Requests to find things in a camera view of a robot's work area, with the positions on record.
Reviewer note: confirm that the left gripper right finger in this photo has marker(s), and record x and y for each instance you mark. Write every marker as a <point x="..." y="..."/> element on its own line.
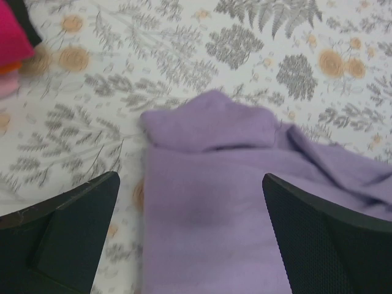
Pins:
<point x="325" y="247"/>

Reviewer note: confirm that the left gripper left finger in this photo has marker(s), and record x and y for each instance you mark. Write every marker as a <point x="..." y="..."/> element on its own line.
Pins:
<point x="55" y="246"/>

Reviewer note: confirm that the purple t shirt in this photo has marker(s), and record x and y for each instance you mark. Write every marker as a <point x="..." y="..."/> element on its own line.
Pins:
<point x="206" y="224"/>

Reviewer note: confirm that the pink folded t shirt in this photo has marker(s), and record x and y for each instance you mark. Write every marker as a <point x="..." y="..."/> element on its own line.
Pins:
<point x="9" y="83"/>

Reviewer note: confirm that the floral table mat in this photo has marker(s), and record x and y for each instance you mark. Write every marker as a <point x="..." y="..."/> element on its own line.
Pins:
<point x="323" y="65"/>

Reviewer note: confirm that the orange folded t shirt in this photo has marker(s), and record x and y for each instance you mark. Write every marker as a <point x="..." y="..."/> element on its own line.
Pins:
<point x="10" y="67"/>

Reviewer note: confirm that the red folded t shirt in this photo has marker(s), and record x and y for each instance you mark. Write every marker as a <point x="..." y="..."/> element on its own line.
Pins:
<point x="15" y="45"/>

